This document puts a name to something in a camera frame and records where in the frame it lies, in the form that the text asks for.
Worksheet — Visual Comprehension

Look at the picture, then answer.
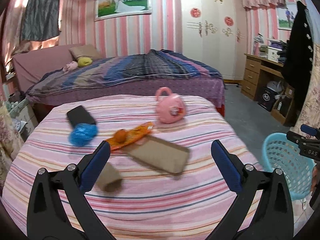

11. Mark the blue plastic bag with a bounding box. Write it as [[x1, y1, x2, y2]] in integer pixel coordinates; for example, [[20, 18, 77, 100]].
[[68, 123, 98, 147]]

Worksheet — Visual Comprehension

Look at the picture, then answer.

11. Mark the orange snack wrapper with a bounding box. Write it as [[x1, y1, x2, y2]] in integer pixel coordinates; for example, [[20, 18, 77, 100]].
[[106, 122, 153, 151]]

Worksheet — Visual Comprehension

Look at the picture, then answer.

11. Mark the tan phone case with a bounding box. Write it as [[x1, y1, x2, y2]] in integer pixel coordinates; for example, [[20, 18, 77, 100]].
[[122, 135, 190, 174]]

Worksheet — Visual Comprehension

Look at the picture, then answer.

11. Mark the person right hand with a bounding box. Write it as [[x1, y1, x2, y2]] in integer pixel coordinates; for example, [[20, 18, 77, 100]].
[[310, 164, 319, 192]]

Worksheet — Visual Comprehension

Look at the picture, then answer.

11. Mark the light blue plastic basket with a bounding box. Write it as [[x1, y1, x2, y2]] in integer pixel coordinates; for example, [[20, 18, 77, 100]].
[[261, 133, 315, 201]]

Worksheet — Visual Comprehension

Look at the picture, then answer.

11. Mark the black hanging coat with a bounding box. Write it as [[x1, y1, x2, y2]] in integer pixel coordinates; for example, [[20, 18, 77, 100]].
[[281, 1, 313, 126]]

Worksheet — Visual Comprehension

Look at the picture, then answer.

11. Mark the floral beige curtain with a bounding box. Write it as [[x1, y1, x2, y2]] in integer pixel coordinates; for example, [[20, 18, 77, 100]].
[[0, 101, 24, 194]]

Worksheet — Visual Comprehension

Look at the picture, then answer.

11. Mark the wooden desk with drawers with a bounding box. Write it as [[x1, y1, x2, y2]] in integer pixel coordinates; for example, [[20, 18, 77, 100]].
[[241, 54, 297, 127]]

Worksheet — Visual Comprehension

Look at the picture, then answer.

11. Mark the pink striped bed sheet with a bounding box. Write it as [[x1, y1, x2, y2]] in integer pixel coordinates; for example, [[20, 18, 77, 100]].
[[1, 95, 260, 239]]

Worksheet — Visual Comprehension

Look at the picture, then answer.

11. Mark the black rectangular case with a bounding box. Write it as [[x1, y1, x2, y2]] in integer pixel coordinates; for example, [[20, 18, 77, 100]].
[[66, 105, 96, 128]]

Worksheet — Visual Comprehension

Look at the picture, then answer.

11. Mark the small framed couple photo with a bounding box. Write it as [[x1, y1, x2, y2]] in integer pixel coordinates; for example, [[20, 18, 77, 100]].
[[276, 2, 297, 31]]

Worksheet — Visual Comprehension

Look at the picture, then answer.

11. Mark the pink piggy bank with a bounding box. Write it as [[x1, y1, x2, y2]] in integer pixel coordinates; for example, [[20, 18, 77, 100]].
[[155, 87, 187, 124]]

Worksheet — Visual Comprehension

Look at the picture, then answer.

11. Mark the white wardrobe with decals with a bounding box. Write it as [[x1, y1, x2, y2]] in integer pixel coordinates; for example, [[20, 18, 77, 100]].
[[181, 0, 247, 81]]

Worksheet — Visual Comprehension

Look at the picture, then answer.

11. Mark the pink headboard cover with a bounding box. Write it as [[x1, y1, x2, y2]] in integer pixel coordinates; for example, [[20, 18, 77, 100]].
[[12, 44, 81, 92]]

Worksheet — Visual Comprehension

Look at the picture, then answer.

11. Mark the pink plush toy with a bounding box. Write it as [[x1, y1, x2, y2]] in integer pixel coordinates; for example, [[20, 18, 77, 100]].
[[62, 61, 78, 73]]

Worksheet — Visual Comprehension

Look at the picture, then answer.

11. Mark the yellow plush toy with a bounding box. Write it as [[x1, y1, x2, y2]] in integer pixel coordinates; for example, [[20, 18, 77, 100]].
[[77, 56, 93, 68]]

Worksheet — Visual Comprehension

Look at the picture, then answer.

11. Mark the tan pillow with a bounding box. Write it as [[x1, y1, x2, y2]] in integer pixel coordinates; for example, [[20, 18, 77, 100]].
[[69, 44, 103, 61]]

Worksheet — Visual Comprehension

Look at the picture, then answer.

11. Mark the purple plaid quilt bed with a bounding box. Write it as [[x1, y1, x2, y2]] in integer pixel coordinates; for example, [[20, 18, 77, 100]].
[[25, 49, 225, 108]]

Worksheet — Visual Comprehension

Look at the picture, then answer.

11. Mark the grey hanging curtain cloth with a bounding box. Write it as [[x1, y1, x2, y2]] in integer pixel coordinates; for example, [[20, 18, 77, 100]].
[[20, 0, 60, 42]]

